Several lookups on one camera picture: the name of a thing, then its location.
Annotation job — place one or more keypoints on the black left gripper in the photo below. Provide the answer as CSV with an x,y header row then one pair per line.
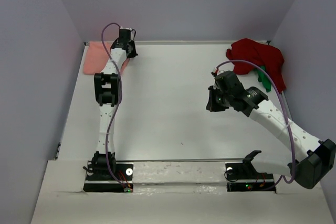
x,y
133,54

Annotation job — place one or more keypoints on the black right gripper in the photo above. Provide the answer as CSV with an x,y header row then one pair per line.
x,y
211,105

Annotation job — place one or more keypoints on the pink t shirt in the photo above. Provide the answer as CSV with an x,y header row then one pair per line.
x,y
96,59

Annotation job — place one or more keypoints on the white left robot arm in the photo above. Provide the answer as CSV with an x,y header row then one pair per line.
x,y
108,94

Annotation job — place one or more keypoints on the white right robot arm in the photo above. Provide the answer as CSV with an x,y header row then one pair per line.
x,y
310,158

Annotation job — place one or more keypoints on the green t shirt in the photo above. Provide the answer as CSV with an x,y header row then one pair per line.
x,y
262,78

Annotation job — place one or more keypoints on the red t shirt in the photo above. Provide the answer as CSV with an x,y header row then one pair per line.
x,y
264,55

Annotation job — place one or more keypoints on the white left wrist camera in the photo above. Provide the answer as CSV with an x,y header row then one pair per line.
x,y
130,29

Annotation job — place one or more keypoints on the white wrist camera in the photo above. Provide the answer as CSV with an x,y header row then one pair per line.
x,y
216,72
130,29

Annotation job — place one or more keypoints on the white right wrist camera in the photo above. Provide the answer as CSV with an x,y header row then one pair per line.
x,y
216,72

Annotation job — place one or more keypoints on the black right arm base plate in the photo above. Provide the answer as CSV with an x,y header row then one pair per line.
x,y
241,178

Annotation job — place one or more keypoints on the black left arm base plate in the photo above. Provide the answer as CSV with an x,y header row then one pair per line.
x,y
103,182

